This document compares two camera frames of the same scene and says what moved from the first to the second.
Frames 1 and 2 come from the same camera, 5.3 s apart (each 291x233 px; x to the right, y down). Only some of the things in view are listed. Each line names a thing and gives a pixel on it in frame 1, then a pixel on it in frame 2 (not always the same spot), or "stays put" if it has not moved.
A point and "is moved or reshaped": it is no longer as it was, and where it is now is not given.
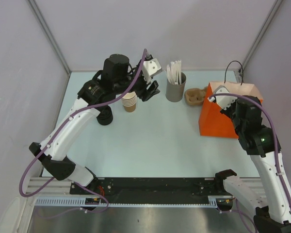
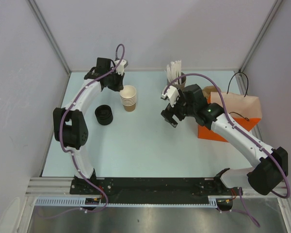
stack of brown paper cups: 129,102 stays put
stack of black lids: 105,116 stays put
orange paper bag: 213,122 is moved or reshaped
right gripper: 226,112 -> 168,114
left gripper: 151,91 -> 119,87
